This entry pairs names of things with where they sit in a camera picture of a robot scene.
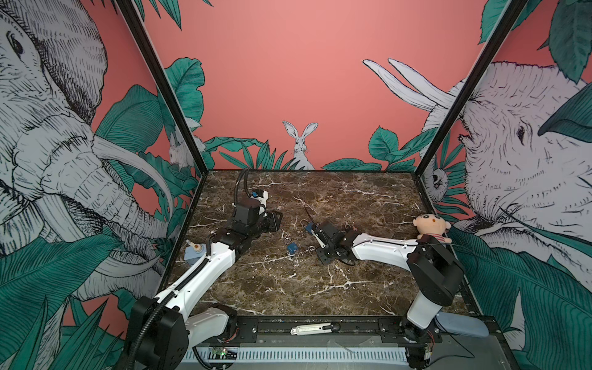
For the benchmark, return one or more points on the grey oval pad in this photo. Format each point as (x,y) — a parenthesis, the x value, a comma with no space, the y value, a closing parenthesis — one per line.
(457,324)

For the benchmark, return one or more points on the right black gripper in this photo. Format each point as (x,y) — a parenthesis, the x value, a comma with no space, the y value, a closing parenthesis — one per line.
(320,253)

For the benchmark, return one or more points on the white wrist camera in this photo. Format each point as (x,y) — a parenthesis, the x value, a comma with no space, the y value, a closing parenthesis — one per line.
(261,196)
(313,229)

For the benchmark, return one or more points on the white perforated strip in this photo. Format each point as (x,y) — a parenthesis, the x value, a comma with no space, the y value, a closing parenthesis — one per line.
(383,356)

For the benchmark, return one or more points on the blue padlock left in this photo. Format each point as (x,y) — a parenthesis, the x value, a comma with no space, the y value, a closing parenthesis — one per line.
(292,248)

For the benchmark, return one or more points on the black frame post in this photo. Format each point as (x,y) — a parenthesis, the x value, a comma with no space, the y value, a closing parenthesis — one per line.
(146,47)
(504,24)

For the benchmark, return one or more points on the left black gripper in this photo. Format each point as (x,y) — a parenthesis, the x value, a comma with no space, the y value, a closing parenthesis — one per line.
(274,223)

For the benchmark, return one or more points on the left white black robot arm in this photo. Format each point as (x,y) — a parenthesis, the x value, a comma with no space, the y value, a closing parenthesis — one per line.
(162,328)

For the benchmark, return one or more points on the right black frame post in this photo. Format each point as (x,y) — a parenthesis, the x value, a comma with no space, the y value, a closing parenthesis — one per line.
(504,24)

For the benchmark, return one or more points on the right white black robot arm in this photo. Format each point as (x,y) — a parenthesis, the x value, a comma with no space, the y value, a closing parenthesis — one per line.
(437,272)

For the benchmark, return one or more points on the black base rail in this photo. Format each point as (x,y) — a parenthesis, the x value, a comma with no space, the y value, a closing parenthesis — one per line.
(390,329)

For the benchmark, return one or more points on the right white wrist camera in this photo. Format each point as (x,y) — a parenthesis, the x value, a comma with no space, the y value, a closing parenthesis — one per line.
(313,229)

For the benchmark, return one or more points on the white utility knife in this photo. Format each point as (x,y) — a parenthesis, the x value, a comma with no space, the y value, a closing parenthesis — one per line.
(312,329)

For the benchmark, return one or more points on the plush doll striped shirt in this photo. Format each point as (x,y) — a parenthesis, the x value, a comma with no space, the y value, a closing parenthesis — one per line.
(433,226)

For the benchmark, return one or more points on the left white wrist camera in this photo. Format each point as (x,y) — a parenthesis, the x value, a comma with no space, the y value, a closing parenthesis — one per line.
(261,196)

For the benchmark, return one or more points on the left black frame post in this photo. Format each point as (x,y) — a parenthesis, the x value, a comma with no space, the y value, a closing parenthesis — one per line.
(146,47)

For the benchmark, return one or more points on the small green circuit board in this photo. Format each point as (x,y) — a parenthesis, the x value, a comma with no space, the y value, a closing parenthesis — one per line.
(223,354)

